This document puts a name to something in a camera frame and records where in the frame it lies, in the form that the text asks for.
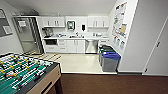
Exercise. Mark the stainless steel dishwasher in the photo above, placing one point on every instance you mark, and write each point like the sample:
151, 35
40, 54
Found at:
91, 46

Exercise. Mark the white two-door base cabinet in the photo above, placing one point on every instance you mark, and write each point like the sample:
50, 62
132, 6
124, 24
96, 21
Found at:
76, 46

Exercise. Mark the chrome sink faucet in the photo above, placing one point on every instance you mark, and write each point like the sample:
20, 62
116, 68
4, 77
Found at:
76, 33

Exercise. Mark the green-lid waste bin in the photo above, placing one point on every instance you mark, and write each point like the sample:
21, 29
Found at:
106, 51

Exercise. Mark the steel paper towel dispenser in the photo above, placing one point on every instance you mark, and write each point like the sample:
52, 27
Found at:
70, 25

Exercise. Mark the blue-lid recycling bin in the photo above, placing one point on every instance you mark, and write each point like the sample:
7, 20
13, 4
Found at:
111, 63

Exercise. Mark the black built-in microwave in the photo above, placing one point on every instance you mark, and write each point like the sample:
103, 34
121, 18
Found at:
51, 42

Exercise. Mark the white waste sorting sign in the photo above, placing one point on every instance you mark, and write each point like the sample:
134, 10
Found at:
122, 44

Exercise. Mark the notice board with papers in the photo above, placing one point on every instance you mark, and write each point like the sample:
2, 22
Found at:
120, 20

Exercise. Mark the stainless steel refrigerator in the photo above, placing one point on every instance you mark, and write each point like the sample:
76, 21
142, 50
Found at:
28, 35

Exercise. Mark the white paper fridge note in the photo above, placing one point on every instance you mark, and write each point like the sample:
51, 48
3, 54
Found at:
22, 24

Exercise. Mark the green foosball table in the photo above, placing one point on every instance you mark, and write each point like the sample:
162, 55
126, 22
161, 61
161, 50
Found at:
20, 73

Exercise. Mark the white door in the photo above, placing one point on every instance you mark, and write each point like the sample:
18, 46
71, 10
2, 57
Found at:
158, 40

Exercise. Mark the brown framed wall notice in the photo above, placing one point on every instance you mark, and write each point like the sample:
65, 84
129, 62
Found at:
123, 29

